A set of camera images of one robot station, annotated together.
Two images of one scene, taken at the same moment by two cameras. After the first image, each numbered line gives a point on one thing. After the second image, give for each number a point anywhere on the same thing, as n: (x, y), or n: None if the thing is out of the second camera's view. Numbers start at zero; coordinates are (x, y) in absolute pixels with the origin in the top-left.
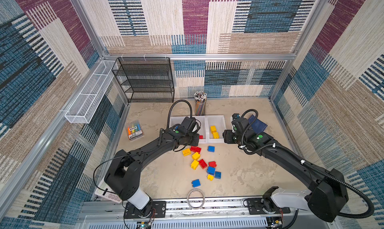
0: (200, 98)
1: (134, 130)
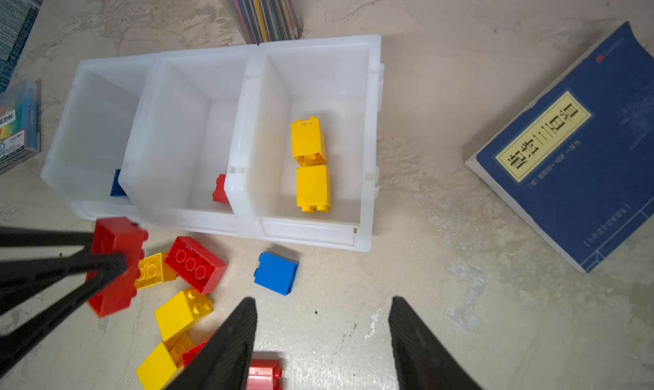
0: (262, 11)
1: (20, 107)
